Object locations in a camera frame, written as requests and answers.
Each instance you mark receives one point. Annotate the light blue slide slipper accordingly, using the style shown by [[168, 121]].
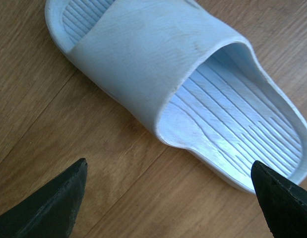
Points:
[[189, 78]]

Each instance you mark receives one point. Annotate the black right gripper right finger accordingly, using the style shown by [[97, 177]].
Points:
[[283, 203]]

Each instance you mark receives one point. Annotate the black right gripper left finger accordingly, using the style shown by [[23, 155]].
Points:
[[51, 211]]

